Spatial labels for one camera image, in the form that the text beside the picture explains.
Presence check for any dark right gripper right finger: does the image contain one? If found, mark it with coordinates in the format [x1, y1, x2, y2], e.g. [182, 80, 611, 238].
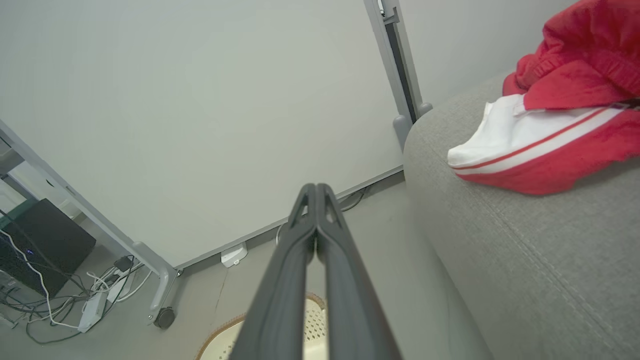
[316, 183, 402, 360]

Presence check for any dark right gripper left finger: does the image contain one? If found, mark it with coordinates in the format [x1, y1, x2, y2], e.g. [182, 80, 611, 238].
[229, 183, 318, 360]

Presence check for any red white striped garment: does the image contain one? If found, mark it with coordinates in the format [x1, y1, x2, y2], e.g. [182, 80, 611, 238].
[446, 0, 640, 196]

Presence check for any cream laundry basket brown rim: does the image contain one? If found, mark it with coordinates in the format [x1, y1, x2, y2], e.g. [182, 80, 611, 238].
[194, 292, 331, 360]

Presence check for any small white power strip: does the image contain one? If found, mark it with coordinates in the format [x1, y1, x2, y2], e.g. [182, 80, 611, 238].
[220, 242, 249, 268]

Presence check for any black caster wheel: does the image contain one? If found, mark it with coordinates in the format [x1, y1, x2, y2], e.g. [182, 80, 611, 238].
[153, 307, 177, 330]

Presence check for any grey fabric sofa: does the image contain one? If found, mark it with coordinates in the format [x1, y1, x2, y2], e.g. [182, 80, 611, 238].
[402, 70, 640, 360]

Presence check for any long white power strip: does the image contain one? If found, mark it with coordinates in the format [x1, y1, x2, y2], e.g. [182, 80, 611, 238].
[77, 291, 109, 334]

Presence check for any black computer case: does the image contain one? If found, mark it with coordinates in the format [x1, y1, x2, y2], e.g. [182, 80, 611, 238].
[0, 198, 97, 300]

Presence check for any grey metal table leg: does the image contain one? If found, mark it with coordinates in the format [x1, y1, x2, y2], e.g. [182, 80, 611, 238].
[0, 145, 38, 206]

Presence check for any black cable under partition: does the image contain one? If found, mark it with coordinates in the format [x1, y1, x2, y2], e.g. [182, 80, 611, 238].
[339, 186, 372, 213]

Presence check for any white partition panel grey frame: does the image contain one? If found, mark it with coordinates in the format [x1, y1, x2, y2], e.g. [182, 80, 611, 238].
[382, 0, 581, 121]
[0, 0, 416, 326]

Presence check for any long white floor cable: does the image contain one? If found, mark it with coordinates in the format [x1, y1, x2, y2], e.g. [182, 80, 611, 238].
[0, 227, 82, 331]

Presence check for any black floor cable bundle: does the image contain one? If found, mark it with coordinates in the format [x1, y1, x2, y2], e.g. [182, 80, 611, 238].
[0, 210, 138, 347]

